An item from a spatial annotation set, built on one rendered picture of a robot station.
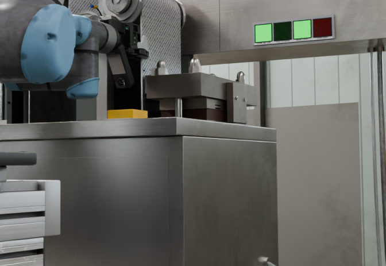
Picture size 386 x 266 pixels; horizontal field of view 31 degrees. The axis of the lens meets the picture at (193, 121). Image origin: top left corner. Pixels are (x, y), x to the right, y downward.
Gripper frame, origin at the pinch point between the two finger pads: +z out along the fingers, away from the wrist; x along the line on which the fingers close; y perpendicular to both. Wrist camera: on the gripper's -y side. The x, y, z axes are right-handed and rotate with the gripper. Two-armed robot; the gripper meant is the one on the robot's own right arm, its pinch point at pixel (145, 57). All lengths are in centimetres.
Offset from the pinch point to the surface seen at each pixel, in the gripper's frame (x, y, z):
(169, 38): -0.2, 7.5, 13.9
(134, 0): 1.4, 15.5, -3.4
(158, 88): -7.7, -9.6, -6.4
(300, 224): 18, -63, 198
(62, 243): 6, -48, -29
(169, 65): -0.2, -0.4, 13.8
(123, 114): -11.0, -17.8, -29.4
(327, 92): 1, 7, 195
